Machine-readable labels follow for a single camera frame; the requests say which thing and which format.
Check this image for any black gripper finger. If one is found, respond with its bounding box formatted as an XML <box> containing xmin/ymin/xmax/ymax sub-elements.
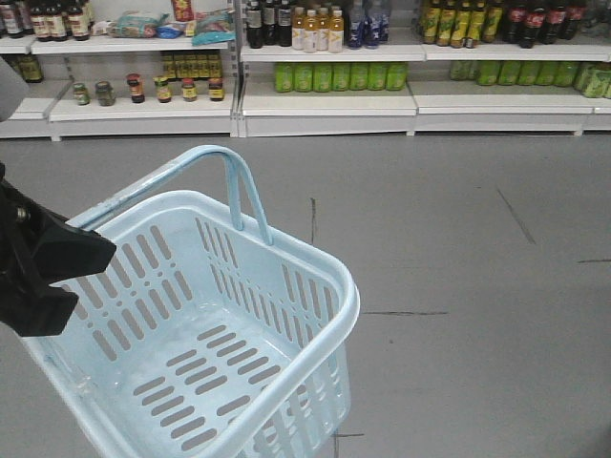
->
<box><xmin>13</xmin><ymin>198</ymin><xmax>116</xmax><ymax>284</ymax></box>

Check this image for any sauce jar row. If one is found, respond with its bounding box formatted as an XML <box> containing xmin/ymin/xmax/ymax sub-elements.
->
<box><xmin>69</xmin><ymin>73</ymin><xmax>234</xmax><ymax>109</ymax></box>

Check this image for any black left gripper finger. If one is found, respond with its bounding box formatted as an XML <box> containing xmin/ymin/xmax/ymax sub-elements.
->
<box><xmin>1</xmin><ymin>180</ymin><xmax>78</xmax><ymax>337</ymax></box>

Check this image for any light blue plastic basket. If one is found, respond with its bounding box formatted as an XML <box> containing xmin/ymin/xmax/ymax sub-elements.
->
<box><xmin>23</xmin><ymin>145</ymin><xmax>360</xmax><ymax>457</ymax></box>

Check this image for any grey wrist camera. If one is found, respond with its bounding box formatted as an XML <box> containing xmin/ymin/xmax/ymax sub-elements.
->
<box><xmin>0</xmin><ymin>58</ymin><xmax>29</xmax><ymax>122</ymax></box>

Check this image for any green bottle row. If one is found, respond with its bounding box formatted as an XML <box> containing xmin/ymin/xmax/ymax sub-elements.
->
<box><xmin>273</xmin><ymin>61</ymin><xmax>409</xmax><ymax>94</ymax></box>

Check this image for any white store shelving unit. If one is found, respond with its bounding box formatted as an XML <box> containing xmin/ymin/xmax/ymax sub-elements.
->
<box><xmin>1</xmin><ymin>1</ymin><xmax>610</xmax><ymax>141</ymax></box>

